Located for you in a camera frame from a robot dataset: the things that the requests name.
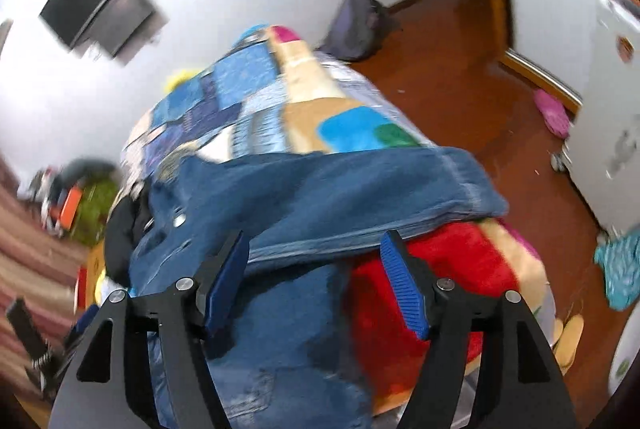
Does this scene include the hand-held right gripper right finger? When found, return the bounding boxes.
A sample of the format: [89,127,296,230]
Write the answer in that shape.
[379,229,591,429]

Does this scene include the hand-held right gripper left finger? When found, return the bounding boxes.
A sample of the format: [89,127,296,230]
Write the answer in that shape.
[50,230,251,429]

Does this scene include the blue denim jeans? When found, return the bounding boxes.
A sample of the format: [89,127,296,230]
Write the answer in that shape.
[127,146,511,429]

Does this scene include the red plush blanket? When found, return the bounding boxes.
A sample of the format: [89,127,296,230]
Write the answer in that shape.
[345,219,556,415]

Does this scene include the black garment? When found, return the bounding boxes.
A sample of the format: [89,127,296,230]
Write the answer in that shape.
[102,189,153,285]

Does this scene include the orange box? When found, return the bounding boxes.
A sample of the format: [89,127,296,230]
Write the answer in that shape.
[57,186,83,230]

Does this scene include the green patterned cloth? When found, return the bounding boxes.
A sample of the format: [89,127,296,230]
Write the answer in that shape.
[75,179,121,245]

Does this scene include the dark grey cloth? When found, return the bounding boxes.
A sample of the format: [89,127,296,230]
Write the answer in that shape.
[50,158,118,190]

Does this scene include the beige slippers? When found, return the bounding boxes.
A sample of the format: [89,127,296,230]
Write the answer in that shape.
[552,314,586,375]

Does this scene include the blue patchwork blanket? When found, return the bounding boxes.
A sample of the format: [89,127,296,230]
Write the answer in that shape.
[120,24,436,190]

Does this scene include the yellow pillow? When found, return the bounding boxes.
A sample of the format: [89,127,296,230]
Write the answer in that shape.
[165,68,201,92]

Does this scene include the teal cloth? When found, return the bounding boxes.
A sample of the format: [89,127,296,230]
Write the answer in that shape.
[594,229,640,310]

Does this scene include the pink slipper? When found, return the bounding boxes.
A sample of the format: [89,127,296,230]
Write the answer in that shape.
[532,89,571,140]

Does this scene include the white cabinet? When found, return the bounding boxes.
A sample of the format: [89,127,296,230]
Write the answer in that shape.
[562,0,640,235]

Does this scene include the purple backpack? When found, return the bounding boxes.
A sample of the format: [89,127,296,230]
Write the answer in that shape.
[320,0,396,62]

